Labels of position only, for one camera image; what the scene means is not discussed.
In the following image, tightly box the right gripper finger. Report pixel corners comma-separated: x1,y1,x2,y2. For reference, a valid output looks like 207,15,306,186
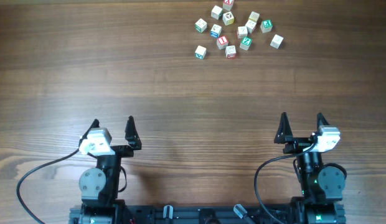
316,113,329,133
274,112,293,144

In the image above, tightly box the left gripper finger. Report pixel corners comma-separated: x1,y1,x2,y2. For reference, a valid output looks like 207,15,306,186
125,116,142,150
78,118,101,147

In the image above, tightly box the green bottomed white block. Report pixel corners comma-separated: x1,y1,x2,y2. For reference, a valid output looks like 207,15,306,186
195,45,207,60

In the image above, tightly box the red I letter block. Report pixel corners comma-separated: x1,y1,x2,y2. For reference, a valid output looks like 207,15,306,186
216,35,228,50

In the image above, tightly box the white Y letter block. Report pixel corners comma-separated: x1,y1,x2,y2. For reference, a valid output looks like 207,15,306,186
237,26,248,39

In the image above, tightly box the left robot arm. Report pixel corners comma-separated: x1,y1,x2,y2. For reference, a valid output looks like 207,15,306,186
68,116,142,224

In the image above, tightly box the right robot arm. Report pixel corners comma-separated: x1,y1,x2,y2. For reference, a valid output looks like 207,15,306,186
274,112,347,224

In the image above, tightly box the plain white right block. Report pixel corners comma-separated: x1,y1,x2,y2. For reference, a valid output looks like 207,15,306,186
270,34,283,49

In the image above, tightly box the plain white block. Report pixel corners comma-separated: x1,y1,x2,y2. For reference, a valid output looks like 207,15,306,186
270,34,283,49
211,6,223,20

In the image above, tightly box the green Z letter block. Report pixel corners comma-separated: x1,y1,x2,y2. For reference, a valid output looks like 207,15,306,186
240,37,252,50

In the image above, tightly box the red bottomed picture block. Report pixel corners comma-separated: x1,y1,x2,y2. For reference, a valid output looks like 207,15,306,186
225,45,237,58

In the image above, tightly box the green J letter block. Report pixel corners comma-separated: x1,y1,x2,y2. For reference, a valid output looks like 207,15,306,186
260,19,273,33

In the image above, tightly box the white block beside tan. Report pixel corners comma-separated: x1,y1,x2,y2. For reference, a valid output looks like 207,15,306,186
245,19,257,34

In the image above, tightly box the tan wooden block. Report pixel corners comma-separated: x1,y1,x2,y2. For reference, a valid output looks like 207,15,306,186
248,11,260,23

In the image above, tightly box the blue edged picture block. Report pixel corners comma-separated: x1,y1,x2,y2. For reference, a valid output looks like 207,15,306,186
210,24,222,38

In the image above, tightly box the yellow edged picture block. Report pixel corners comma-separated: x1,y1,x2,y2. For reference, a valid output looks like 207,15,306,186
222,11,234,26

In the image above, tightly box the green edged picture block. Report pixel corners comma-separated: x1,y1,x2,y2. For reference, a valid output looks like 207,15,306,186
195,19,207,33

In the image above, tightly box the plain white top block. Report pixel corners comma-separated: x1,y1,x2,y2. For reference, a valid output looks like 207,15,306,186
211,6,223,20

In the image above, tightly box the red X letter block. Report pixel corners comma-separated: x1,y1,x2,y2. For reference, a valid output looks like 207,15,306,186
222,0,234,11

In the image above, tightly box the right black camera cable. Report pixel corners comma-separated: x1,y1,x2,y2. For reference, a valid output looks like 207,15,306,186
253,140,318,224

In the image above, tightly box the black camera cable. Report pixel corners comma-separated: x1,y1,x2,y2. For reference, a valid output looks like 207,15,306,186
16,148,82,224
253,140,318,224

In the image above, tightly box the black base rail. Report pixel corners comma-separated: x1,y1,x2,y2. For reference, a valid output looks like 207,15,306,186
68,203,347,224

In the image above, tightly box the left black camera cable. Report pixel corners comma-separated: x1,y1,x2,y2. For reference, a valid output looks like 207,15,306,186
16,148,82,224

